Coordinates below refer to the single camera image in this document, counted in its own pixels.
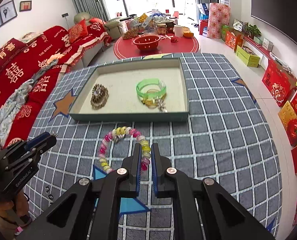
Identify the white mug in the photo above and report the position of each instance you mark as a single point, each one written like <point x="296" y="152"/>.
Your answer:
<point x="178" y="30"/>

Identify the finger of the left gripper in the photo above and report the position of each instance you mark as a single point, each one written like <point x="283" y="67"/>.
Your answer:
<point x="37" y="140"/>
<point x="43" y="147"/>

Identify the red festive gift box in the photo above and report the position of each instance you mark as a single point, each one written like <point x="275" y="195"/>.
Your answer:
<point x="279" y="82"/>

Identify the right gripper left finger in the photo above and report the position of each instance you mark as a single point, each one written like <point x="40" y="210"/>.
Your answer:
<point x="90" y="209"/>

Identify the framed wall picture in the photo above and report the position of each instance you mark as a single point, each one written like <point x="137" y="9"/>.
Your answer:
<point x="8" y="11"/>

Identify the red colander bowl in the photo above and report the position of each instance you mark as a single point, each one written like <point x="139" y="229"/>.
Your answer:
<point x="147" y="42"/>

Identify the light blue crumpled cloth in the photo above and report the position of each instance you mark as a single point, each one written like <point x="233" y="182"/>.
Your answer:
<point x="16" y="101"/>

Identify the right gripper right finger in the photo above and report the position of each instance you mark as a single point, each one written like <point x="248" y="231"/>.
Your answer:
<point x="202" y="209"/>

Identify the green cardboard box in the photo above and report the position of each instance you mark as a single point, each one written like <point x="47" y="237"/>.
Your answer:
<point x="247" y="56"/>

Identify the red round table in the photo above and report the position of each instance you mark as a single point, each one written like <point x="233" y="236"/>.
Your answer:
<point x="124" y="48"/>

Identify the red patterned gift box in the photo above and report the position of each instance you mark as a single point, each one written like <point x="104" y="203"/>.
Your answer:
<point x="219" y="14"/>

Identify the red square pillow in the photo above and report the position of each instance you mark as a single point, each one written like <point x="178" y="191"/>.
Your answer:
<point x="77" y="31"/>

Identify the grey checked blanket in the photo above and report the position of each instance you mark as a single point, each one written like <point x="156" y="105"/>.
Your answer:
<point x="225" y="137"/>

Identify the small red framed picture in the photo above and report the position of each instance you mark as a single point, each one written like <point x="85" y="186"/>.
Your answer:
<point x="25" y="6"/>

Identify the potted green plant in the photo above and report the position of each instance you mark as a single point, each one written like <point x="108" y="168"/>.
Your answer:
<point x="251" y="30"/>

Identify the green jewelry tray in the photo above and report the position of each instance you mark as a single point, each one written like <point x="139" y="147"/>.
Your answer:
<point x="123" y="104"/>

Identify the green translucent bangle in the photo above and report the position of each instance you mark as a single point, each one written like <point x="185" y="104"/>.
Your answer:
<point x="152" y="88"/>

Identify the red sofa cover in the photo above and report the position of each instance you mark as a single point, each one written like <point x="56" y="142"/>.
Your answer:
<point x="21" y="59"/>

